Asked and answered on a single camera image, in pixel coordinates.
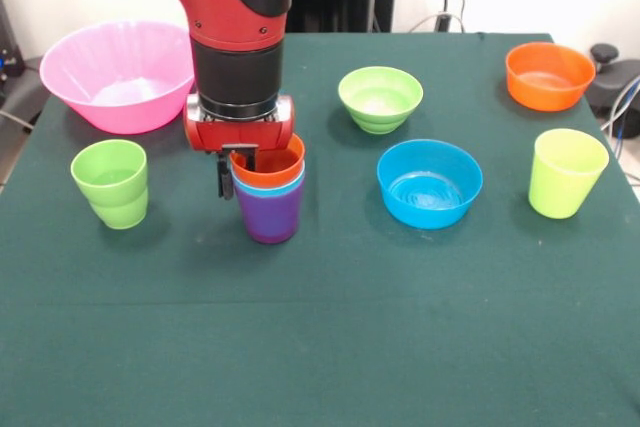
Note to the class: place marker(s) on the orange bowl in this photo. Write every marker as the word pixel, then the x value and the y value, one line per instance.
pixel 547 97

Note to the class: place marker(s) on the blue cup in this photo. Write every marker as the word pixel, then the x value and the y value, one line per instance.
pixel 280 189

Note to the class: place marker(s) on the orange cup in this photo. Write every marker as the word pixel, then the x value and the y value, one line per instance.
pixel 272 174

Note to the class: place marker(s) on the green bowl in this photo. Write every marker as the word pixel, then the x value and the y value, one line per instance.
pixel 380 102

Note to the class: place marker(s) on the yellow-green cup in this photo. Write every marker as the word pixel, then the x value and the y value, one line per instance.
pixel 560 192

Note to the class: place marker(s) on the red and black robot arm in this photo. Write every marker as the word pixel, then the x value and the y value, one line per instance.
pixel 235 17

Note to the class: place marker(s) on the purple cup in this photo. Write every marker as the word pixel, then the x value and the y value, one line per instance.
pixel 270 217

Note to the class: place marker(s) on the large pink bowl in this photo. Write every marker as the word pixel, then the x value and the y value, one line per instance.
pixel 75 77

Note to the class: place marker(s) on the black plug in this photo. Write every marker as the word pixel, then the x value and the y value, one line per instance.
pixel 443 22

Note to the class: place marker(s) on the black office chair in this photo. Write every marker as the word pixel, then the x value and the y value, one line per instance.
pixel 615 82

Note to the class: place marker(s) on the black device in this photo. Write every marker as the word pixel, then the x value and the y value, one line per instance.
pixel 10 62

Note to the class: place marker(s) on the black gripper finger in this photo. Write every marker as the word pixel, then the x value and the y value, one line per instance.
pixel 250 161
pixel 225 182

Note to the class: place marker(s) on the blue bowl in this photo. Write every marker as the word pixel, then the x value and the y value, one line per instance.
pixel 430 212

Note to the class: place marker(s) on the dark green table cloth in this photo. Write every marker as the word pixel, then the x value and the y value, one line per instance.
pixel 320 322

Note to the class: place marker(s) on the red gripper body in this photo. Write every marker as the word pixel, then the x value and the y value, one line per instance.
pixel 240 134

